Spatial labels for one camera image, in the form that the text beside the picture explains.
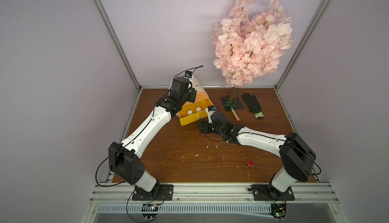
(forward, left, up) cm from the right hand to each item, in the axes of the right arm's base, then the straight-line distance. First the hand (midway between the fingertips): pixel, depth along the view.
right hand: (200, 121), depth 84 cm
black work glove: (+22, -38, -14) cm, 46 cm away
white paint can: (+10, +2, -2) cm, 10 cm away
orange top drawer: (+16, +1, +3) cm, 17 cm away
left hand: (+11, +3, +16) cm, 20 cm away
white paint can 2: (+7, +7, -1) cm, 10 cm away
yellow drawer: (+8, +4, -2) cm, 9 cm away
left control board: (-41, +24, -17) cm, 50 cm away
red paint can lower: (-19, -27, -12) cm, 35 cm away
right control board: (-38, -38, -16) cm, 56 cm away
